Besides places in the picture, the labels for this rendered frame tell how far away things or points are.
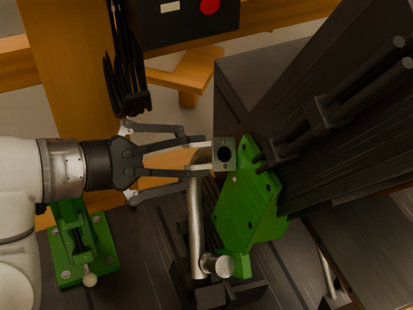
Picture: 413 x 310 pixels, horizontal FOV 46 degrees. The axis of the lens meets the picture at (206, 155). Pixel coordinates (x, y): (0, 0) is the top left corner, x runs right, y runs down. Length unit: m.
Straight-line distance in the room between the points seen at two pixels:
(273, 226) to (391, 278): 0.20
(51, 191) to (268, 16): 0.65
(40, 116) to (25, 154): 2.10
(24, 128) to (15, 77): 1.72
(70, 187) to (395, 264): 0.51
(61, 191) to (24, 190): 0.05
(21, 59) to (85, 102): 0.14
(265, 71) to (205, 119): 1.69
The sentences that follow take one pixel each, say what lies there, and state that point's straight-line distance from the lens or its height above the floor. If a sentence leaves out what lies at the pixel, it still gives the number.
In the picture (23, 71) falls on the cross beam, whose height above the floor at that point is 1.22.
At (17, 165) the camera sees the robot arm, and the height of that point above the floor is 1.35.
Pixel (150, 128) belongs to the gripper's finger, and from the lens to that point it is 0.74.
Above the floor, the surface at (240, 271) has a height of 1.09.
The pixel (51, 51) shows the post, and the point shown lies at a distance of 0.89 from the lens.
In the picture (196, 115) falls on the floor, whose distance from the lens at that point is 2.64.
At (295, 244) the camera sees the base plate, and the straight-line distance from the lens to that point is 1.09.
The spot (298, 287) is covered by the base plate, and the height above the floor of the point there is 0.90.
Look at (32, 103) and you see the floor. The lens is 2.87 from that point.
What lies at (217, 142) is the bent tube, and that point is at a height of 1.26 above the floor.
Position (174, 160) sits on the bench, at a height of 0.88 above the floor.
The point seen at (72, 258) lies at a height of 1.00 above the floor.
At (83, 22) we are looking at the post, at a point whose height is 1.36.
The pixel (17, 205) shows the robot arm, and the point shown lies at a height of 1.31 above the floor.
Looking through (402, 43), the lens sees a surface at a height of 1.61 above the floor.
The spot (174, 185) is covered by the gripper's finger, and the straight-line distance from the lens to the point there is 0.76.
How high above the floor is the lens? 1.82
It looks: 48 degrees down
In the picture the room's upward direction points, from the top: straight up
